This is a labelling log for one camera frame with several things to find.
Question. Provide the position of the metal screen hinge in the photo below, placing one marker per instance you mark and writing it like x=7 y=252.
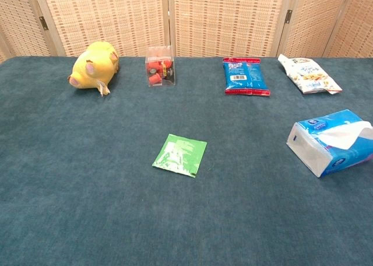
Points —
x=43 y=23
x=288 y=16

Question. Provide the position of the white snack bag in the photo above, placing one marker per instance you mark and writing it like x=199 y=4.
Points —
x=309 y=75

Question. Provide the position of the blue red snack packet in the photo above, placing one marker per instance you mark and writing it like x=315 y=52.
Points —
x=246 y=76

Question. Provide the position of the white tissue sheet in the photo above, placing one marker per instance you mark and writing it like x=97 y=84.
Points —
x=345 y=134

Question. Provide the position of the teal table cloth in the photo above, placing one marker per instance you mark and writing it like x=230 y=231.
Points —
x=116 y=204

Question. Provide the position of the green foil sachet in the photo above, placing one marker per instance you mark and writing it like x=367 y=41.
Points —
x=180 y=155

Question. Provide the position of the blue white tissue pack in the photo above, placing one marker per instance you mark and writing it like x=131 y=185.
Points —
x=314 y=149

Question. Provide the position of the yellow plush toy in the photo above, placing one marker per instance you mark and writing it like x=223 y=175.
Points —
x=93 y=66

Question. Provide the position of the clear box with orange items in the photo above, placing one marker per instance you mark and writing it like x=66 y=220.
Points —
x=160 y=69

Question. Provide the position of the woven folding screen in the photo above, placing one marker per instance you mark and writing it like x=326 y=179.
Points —
x=227 y=21

